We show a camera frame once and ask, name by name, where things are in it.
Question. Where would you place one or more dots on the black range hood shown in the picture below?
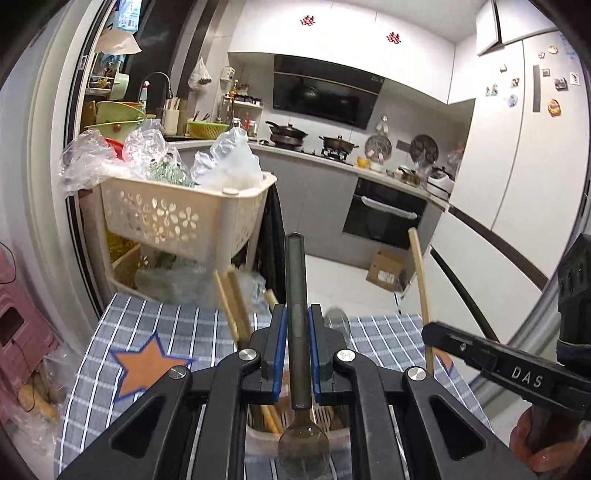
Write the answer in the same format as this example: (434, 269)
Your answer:
(326, 90)

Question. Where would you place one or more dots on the wooden chopstick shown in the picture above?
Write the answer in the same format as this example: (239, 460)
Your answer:
(241, 314)
(422, 287)
(224, 294)

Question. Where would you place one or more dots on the cardboard box on floor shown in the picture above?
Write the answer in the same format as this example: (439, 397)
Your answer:
(385, 270)

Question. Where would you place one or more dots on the black built-in oven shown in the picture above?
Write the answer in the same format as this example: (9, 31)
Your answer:
(383, 214)

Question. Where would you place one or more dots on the beige utensil holder caddy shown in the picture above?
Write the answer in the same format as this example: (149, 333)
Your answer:
(261, 443)

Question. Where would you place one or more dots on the black hanging garment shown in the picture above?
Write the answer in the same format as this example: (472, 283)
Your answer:
(270, 260)

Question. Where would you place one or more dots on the person right hand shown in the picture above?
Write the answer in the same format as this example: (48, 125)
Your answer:
(554, 455)

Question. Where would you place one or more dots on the blue checked tablecloth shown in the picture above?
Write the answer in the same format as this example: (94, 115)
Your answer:
(134, 329)

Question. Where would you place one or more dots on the white refrigerator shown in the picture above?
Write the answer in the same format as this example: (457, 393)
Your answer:
(518, 189)

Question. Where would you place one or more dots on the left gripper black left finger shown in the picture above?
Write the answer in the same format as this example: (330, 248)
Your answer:
(191, 424)

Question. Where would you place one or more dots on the dark metal spoon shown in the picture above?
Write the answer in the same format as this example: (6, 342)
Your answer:
(336, 319)
(308, 465)

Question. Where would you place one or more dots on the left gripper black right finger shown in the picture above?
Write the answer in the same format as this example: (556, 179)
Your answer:
(403, 424)

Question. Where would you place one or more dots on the green plastic colander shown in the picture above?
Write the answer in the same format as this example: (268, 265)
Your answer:
(203, 130)

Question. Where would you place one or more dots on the blue patterned chopstick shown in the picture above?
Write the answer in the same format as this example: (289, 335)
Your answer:
(271, 299)

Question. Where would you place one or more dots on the black wok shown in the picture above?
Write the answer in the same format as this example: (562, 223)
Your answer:
(286, 136)
(336, 148)

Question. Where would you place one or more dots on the black wok left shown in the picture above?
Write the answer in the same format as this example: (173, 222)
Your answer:
(286, 136)

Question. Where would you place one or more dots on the clear plastic bags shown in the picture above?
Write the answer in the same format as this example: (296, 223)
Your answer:
(89, 160)

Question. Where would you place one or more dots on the pink plastic stool large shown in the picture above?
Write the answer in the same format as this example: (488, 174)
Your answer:
(26, 336)

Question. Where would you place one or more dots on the black wok right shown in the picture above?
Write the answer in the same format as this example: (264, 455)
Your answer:
(336, 148)

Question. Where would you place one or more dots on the beige perforated laundry basket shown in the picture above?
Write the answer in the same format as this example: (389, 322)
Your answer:
(206, 225)

